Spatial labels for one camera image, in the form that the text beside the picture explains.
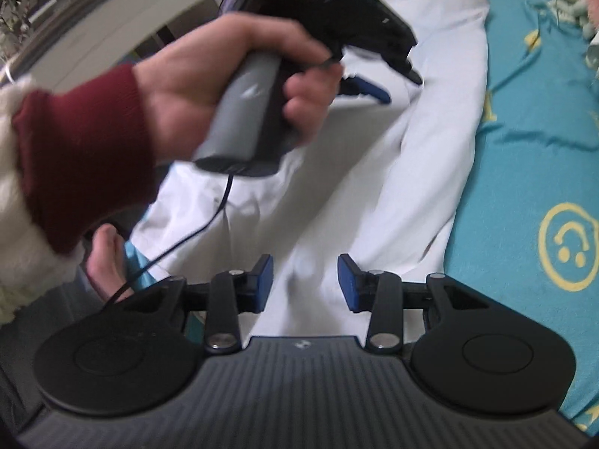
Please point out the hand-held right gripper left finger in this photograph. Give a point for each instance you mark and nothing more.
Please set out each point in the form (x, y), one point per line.
(265, 285)

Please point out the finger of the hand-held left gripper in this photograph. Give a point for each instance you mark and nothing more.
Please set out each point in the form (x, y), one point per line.
(374, 90)
(408, 69)

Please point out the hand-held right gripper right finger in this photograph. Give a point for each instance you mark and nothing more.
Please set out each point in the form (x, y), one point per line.
(347, 285)

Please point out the white garment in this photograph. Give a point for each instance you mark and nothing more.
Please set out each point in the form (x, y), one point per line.
(351, 173)

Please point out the person's left hand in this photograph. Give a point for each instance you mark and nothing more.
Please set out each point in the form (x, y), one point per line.
(187, 89)

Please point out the light blue cloth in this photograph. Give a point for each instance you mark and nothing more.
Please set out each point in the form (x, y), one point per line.
(140, 266)

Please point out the teal smiley print bedsheet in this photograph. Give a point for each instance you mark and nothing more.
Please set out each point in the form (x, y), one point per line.
(519, 149)

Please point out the person's bare foot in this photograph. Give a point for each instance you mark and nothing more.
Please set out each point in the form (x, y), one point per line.
(105, 257)

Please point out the pink and green plush toy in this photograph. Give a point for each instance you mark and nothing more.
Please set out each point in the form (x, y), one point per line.
(573, 9)

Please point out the person's grey trouser leg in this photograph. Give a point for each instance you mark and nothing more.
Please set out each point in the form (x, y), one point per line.
(28, 360)

